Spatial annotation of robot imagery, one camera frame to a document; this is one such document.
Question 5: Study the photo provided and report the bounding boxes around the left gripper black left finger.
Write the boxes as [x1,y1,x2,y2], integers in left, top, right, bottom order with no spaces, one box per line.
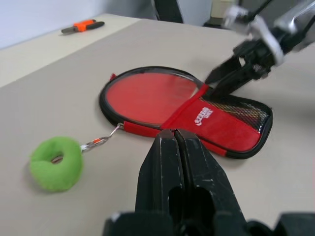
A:
[134,128,185,215]

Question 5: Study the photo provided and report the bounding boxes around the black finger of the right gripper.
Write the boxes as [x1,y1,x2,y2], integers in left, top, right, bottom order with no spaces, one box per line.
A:
[212,67,254,99]
[205,55,245,85]

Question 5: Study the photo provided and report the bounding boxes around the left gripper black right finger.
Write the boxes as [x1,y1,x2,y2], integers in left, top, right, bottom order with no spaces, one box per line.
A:
[174,128,248,223]

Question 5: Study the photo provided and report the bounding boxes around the red black paddle case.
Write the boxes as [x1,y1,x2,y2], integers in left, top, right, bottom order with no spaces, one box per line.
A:
[98,65,273,160]

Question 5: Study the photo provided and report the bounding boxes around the red table tennis paddle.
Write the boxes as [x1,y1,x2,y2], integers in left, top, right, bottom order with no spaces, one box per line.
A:
[105,72,206,123]

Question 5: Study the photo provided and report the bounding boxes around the silver clip with orange band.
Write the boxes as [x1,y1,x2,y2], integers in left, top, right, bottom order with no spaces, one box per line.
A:
[80,122,125,153]

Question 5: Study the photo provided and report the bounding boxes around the black chair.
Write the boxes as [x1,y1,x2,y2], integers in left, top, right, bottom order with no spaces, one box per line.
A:
[150,0,185,24]

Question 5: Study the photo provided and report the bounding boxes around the orange black pliers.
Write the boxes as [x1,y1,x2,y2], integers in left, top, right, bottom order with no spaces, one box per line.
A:
[61,19,105,36]

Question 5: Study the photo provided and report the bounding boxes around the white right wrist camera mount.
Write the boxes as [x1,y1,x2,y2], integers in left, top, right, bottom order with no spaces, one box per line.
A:
[223,5,284,66]

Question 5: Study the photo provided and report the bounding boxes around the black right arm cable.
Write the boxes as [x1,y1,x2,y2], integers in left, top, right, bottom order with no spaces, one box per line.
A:
[242,0,273,20]

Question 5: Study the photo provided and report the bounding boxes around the green plush ring pull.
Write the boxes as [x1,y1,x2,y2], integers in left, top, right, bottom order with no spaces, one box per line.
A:
[29,136,84,190]

